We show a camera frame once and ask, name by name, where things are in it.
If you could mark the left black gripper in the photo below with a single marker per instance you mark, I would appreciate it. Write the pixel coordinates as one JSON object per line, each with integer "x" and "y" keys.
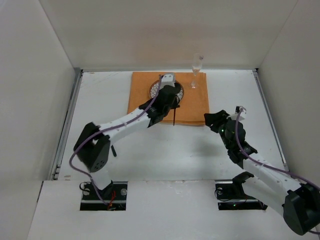
{"x": 172, "y": 100}

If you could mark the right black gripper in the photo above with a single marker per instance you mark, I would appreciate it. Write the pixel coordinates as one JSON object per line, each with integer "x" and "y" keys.
{"x": 219, "y": 120}

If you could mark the black slotted spoon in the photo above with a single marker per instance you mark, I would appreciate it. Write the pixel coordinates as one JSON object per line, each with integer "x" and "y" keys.
{"x": 175, "y": 112}

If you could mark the patterned ceramic plate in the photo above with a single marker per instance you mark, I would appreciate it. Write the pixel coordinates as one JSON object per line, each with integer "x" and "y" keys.
{"x": 153, "y": 89}

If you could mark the orange cloth placemat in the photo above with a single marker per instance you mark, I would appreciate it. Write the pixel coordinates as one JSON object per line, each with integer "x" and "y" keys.
{"x": 193, "y": 105}

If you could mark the clear wine glass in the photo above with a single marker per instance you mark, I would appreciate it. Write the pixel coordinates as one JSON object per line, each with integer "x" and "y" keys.
{"x": 196, "y": 67}

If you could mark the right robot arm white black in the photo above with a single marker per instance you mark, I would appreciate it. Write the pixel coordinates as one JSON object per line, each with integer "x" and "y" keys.
{"x": 293, "y": 197}

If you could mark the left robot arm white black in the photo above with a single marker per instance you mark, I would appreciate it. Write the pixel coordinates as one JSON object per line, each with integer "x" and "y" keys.
{"x": 91, "y": 151}

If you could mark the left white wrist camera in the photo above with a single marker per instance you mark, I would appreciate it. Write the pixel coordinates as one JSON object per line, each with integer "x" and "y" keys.
{"x": 167, "y": 79}

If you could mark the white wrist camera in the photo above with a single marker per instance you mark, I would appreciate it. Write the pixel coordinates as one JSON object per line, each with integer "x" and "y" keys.
{"x": 167, "y": 79}
{"x": 239, "y": 114}

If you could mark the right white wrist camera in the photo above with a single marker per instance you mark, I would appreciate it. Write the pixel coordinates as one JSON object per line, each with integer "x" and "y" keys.
{"x": 239, "y": 114}

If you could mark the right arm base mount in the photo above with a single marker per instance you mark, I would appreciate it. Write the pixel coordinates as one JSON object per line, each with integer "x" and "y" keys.
{"x": 231, "y": 196}

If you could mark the gold fork black handle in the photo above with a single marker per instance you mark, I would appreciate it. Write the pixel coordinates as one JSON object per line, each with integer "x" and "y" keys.
{"x": 114, "y": 153}

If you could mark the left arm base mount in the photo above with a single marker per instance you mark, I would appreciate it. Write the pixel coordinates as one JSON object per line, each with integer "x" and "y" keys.
{"x": 114, "y": 198}

